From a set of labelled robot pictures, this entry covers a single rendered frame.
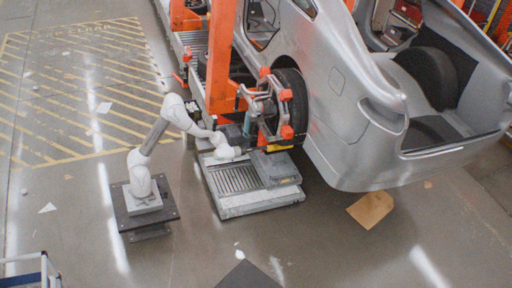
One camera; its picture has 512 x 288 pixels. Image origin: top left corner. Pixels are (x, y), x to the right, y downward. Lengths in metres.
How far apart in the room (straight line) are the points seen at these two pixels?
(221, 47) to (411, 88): 1.89
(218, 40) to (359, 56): 1.25
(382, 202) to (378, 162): 1.48
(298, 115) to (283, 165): 0.80
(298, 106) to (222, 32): 0.87
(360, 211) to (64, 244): 2.72
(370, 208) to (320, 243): 0.72
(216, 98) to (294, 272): 1.68
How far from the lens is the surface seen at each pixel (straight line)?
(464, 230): 4.11
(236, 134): 3.42
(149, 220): 2.85
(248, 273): 2.56
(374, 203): 3.74
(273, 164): 3.41
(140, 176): 2.71
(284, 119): 2.78
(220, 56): 3.10
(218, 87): 3.25
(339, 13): 2.57
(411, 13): 6.79
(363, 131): 2.24
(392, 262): 3.40
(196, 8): 5.99
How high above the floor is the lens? 2.58
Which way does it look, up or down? 41 degrees down
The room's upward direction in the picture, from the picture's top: 10 degrees clockwise
